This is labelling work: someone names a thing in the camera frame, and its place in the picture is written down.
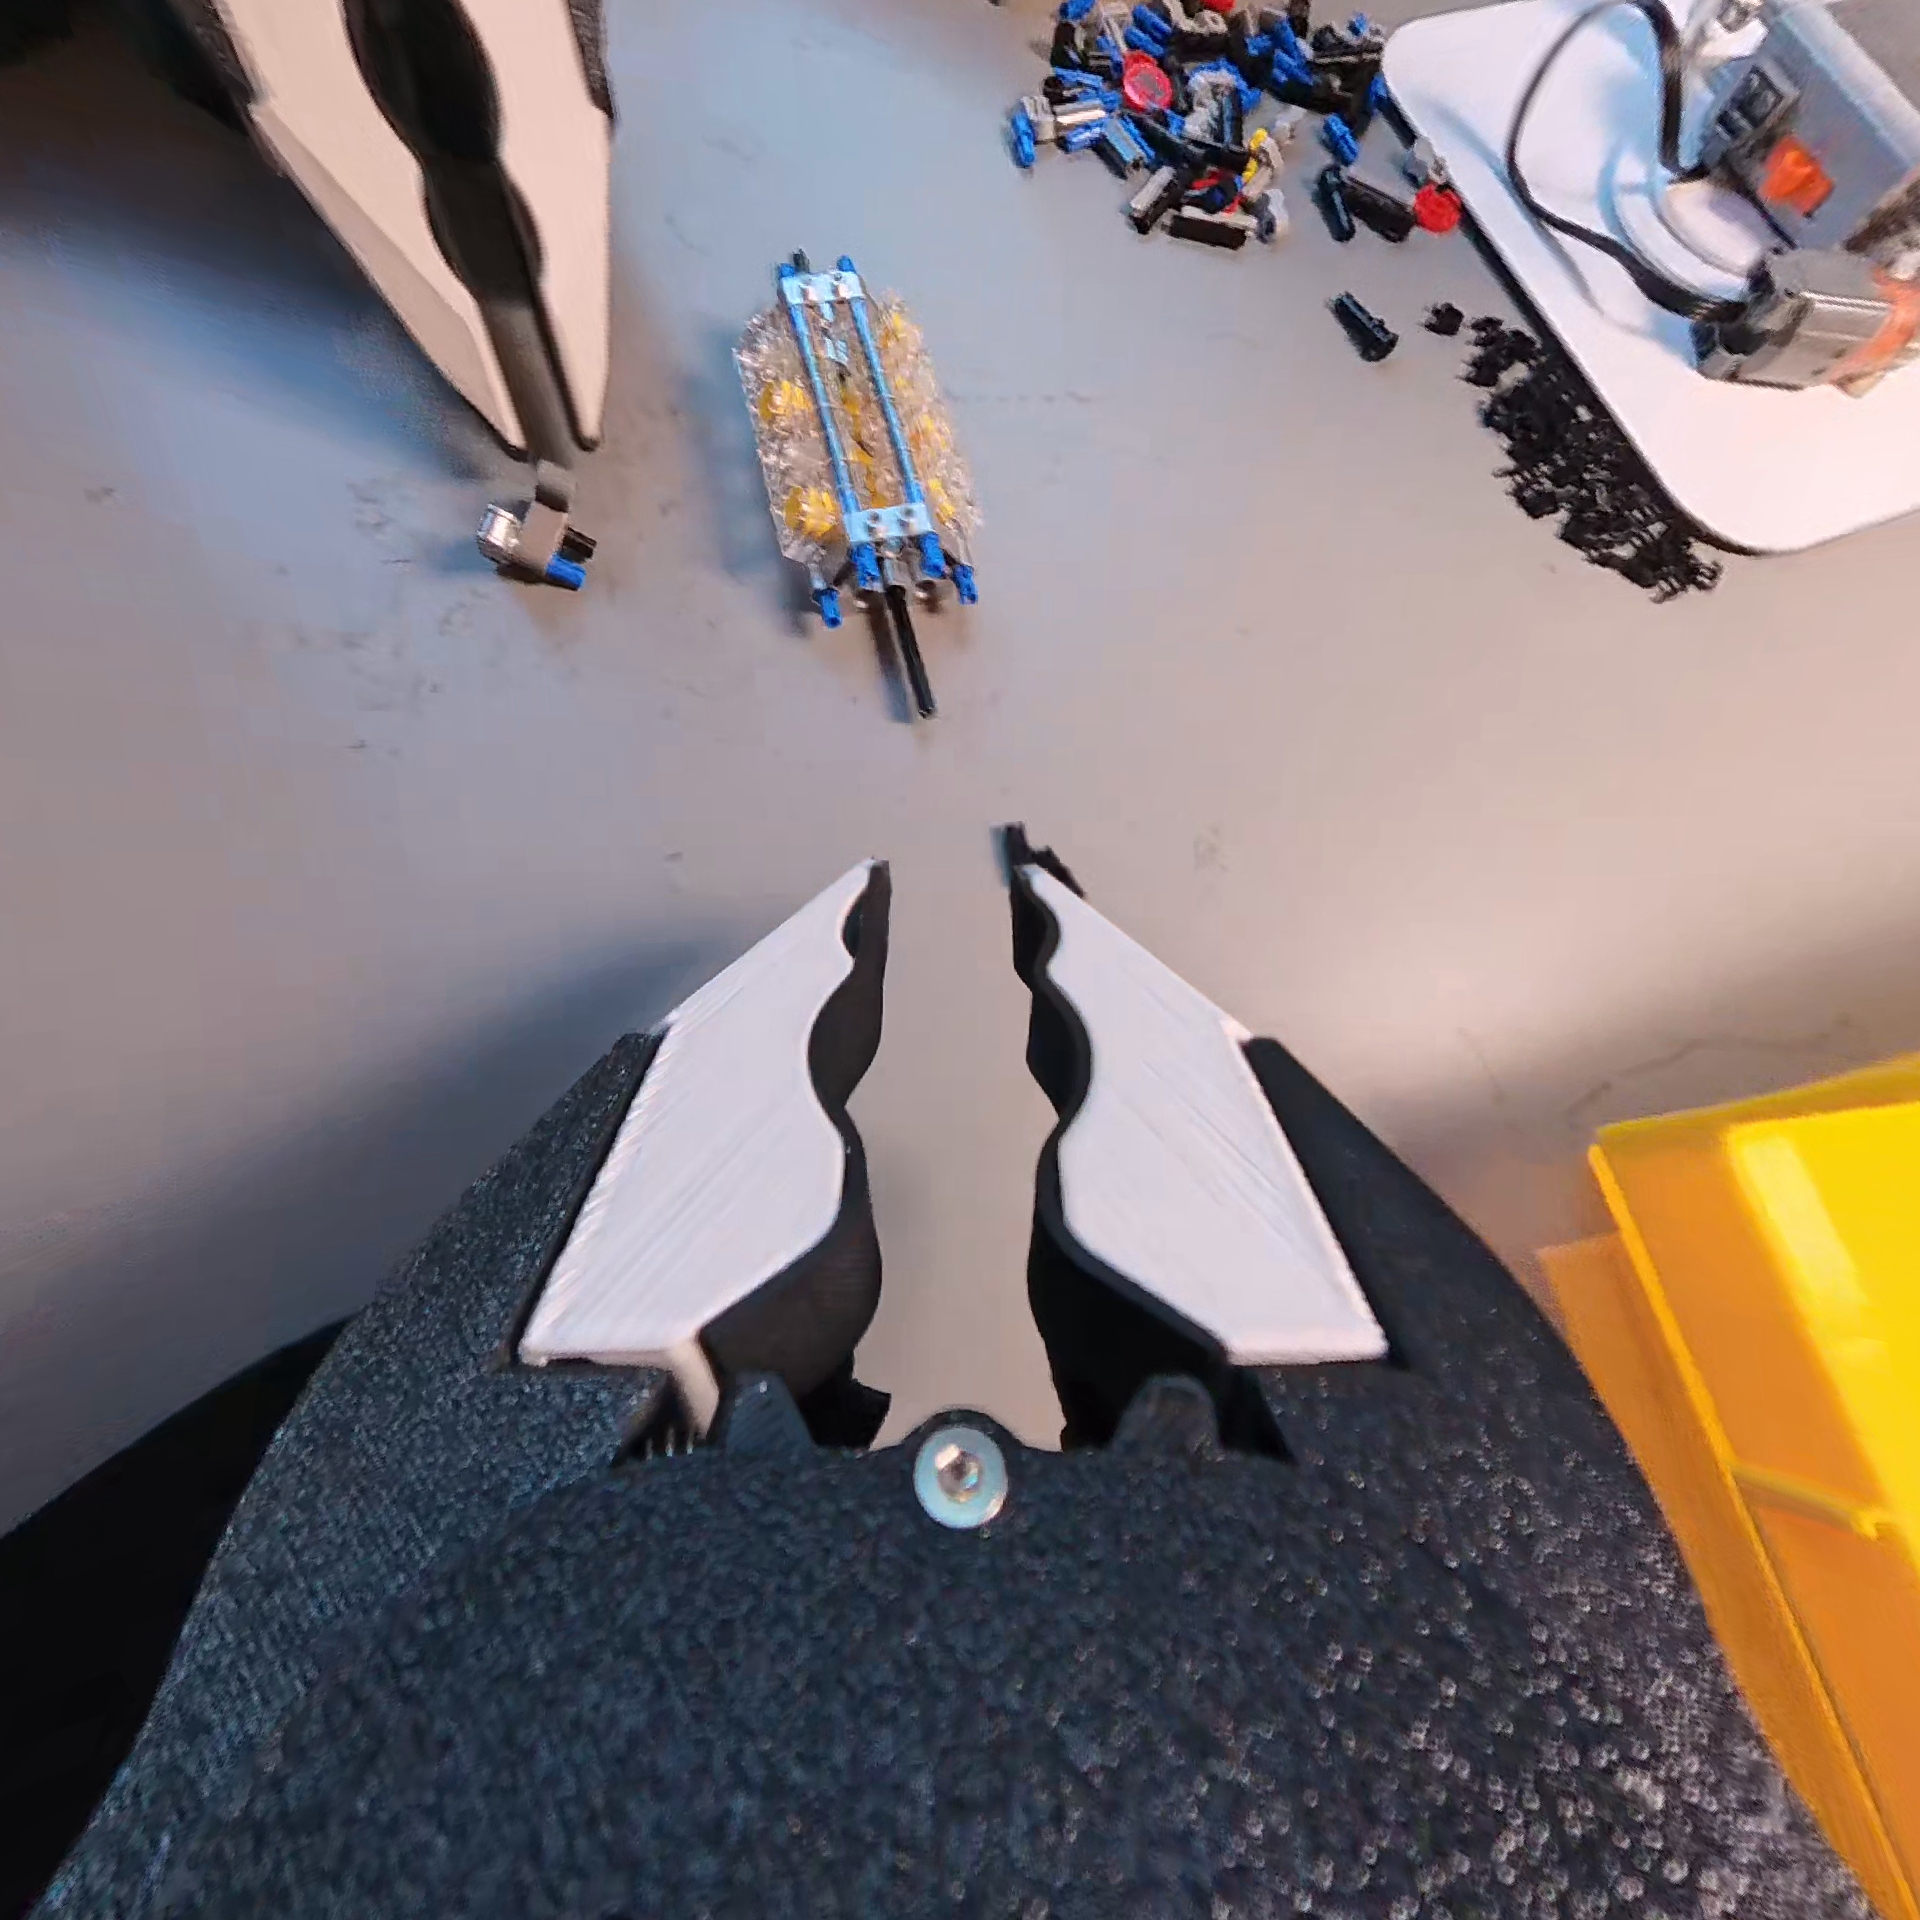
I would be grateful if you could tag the small grey holed beam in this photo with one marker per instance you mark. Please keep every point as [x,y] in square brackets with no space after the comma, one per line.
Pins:
[509,540]

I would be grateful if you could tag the small grey angled beam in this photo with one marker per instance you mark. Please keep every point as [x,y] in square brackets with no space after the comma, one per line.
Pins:
[548,501]

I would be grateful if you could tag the small blue peg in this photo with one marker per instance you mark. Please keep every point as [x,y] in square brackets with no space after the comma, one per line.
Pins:
[567,559]

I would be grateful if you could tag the grey battery box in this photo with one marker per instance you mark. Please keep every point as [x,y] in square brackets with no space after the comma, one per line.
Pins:
[1845,123]

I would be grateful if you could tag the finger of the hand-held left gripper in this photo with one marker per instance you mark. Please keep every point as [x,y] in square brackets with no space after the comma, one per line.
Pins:
[361,181]
[577,181]

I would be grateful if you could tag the dark cloth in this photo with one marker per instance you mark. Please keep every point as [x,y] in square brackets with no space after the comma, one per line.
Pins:
[135,1621]

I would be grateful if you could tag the white book stand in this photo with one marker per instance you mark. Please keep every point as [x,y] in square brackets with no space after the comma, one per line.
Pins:
[1471,151]

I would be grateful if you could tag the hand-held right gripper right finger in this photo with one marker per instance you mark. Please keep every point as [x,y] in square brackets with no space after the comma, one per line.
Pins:
[1200,1201]

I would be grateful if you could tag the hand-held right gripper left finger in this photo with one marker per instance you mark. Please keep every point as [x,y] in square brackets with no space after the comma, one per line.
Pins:
[708,1201]

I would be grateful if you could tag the single black connector pin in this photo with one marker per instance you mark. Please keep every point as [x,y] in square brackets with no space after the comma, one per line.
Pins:
[1366,326]

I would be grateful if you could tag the grey desk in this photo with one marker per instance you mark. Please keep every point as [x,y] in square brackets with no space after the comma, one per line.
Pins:
[1351,780]

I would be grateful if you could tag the pile of mixed brick parts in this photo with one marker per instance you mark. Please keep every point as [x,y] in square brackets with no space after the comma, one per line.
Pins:
[1230,123]

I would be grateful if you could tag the yellow plastic bin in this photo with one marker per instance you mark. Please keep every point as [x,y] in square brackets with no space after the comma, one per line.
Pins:
[1773,1440]

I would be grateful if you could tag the transparent brick engine model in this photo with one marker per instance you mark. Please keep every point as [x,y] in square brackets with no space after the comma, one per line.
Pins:
[855,436]

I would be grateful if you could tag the heap of black pins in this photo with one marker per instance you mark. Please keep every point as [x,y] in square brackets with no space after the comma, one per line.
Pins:
[1576,451]

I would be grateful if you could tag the small black peg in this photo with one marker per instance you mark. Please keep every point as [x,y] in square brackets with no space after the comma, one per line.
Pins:
[1020,847]
[1055,871]

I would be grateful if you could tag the small grey motor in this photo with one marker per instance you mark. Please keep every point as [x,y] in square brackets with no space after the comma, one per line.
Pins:
[1815,333]

